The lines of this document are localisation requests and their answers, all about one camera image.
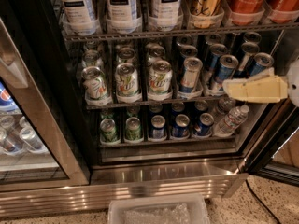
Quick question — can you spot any black power cable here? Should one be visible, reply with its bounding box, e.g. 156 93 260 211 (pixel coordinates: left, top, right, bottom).
245 179 283 224

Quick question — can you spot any steel fridge left door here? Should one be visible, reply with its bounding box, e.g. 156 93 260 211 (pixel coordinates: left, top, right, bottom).
0 20 89 192

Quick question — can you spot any white tea bottle middle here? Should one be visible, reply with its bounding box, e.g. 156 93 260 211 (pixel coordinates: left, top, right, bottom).
107 0 138 34

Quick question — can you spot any clear water bottle front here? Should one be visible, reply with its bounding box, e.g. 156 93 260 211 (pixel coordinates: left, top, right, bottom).
213 105 249 137

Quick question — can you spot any white tea bottle right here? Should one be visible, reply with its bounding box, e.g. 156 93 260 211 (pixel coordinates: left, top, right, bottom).
149 0 181 31

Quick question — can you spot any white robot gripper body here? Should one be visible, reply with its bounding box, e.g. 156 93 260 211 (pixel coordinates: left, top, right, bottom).
287 59 299 107

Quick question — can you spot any pepsi can behind left door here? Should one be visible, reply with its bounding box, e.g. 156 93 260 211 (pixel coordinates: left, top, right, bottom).
0 82 18 112

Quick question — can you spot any green can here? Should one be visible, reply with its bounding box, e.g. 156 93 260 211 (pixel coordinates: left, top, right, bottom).
125 117 143 143
100 119 121 144

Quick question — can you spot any top wire shelf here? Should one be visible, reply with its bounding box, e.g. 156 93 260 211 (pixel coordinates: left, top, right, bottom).
63 22 299 42

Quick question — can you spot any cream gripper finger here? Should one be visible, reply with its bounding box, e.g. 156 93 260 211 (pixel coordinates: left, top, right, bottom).
222 75 288 103
249 67 275 80

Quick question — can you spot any red bull can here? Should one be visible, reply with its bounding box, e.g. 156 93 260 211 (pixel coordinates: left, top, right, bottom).
247 52 274 77
208 54 238 96
178 57 203 99

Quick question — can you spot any open fridge glass door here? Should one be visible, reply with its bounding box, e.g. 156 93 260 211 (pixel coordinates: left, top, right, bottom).
244 99 299 187

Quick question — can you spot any blue pepsi can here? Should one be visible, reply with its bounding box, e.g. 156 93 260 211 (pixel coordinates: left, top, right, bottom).
149 115 166 141
192 113 214 137
171 114 190 138

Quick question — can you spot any clear plastic bin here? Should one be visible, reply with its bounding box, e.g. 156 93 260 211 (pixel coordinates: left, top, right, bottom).
108 194 210 224

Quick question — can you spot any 7up can front middle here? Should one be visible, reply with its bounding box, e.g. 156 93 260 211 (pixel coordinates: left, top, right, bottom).
115 63 142 103

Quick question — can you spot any green can bottom left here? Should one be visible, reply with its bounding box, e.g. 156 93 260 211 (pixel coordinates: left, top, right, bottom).
100 119 121 144

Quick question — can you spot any yellow soda can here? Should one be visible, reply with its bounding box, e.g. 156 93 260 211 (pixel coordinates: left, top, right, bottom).
190 0 221 28

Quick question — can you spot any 7up can front left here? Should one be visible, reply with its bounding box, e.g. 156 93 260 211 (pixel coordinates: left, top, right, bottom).
81 66 112 106

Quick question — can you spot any white tea bottle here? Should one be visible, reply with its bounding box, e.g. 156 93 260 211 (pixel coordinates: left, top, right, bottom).
61 0 101 36
149 0 181 31
107 0 138 34

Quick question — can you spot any middle wire shelf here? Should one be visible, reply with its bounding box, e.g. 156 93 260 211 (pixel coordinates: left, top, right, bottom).
85 95 228 110

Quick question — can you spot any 7up can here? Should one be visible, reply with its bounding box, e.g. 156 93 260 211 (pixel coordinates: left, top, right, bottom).
115 63 142 103
81 66 112 106
148 60 173 101

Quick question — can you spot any white tea bottle left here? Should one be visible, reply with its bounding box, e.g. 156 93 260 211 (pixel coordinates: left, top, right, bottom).
61 0 101 36

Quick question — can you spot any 7up can front right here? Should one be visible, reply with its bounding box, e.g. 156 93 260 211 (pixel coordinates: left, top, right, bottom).
148 60 173 101

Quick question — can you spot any wire shelf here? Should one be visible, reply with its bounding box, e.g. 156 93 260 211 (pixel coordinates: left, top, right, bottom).
85 95 228 110
63 22 299 42

